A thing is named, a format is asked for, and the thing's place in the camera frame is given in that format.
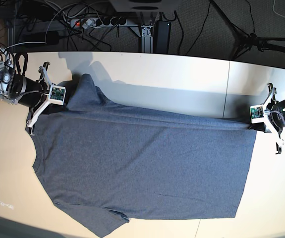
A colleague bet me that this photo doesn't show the blue grey T-shirt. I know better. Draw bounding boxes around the blue grey T-shirt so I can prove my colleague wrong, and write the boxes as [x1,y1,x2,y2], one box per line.
[32,74,256,237]

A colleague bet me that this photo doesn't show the aluminium table leg profile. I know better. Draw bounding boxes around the aluminium table leg profile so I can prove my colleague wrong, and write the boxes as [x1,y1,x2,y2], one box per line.
[129,26,153,54]

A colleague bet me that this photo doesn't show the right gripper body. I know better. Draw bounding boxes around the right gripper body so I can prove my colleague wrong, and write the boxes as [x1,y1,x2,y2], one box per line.
[31,84,66,116]

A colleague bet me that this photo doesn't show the white power strip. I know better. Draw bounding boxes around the white power strip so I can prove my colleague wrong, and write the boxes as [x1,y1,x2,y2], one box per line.
[69,17,129,30]

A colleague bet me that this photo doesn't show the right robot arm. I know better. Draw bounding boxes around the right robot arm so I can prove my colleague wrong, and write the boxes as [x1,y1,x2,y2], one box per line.
[0,44,66,115]

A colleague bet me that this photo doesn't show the small white label sticker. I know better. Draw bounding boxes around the small white label sticker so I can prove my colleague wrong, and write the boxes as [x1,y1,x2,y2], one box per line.
[0,201,14,210]

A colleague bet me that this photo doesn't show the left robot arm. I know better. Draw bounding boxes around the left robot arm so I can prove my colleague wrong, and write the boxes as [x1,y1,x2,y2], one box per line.
[249,83,285,135]

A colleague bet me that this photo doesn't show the black power adapter brick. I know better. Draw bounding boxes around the black power adapter brick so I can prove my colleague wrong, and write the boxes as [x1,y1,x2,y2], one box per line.
[153,20,171,54]

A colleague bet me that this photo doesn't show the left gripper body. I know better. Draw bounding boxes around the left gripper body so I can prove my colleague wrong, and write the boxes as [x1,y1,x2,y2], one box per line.
[248,119,272,133]

